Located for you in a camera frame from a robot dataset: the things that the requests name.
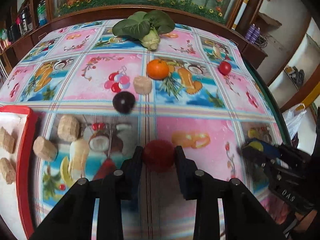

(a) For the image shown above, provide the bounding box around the beige sugarcane chunk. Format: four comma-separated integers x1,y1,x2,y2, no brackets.
0,127,15,154
57,115,80,142

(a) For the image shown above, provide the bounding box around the green grape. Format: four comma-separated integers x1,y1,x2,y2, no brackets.
248,141,264,152

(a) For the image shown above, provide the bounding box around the red rimmed white tray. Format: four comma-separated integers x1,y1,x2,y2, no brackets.
1,105,38,239

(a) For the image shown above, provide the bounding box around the beige sugarcane cylinder left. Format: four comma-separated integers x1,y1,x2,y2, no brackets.
33,136,57,162

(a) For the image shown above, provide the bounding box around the small red tomato far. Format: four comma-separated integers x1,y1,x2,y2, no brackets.
218,61,232,76

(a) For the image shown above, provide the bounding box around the purple cups stack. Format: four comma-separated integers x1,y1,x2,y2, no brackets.
245,23,260,44

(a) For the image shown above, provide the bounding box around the colourful fruit print tablecloth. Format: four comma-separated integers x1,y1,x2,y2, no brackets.
1,20,287,226

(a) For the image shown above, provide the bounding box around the dark purple plum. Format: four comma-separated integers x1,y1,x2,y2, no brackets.
112,91,136,114

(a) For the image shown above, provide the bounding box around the small orange right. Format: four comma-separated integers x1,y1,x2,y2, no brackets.
146,59,169,80

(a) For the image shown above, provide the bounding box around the small beige sugarcane cube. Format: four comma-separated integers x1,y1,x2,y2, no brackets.
133,76,152,95

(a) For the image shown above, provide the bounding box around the green leafy bok choy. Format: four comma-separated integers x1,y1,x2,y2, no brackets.
112,10,175,51

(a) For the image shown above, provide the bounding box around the green plastic bottle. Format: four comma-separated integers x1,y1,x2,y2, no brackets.
37,0,47,26

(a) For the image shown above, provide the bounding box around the wooden glass display cabinet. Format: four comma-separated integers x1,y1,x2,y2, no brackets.
1,0,266,68

